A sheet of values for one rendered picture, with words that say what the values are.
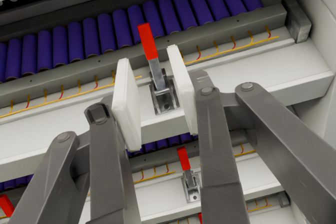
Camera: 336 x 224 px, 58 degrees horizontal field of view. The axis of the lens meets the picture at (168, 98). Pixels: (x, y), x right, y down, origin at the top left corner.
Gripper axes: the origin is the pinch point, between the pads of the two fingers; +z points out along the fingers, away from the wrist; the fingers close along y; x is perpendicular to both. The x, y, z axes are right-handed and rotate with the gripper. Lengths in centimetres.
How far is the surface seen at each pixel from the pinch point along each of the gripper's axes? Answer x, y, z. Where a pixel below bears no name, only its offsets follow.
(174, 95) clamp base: -7.2, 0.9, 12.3
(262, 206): -44, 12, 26
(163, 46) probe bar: -2.7, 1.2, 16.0
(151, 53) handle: -1.6, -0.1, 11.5
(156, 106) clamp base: -6.7, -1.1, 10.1
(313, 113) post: -16.7, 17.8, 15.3
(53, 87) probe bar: -3.9, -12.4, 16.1
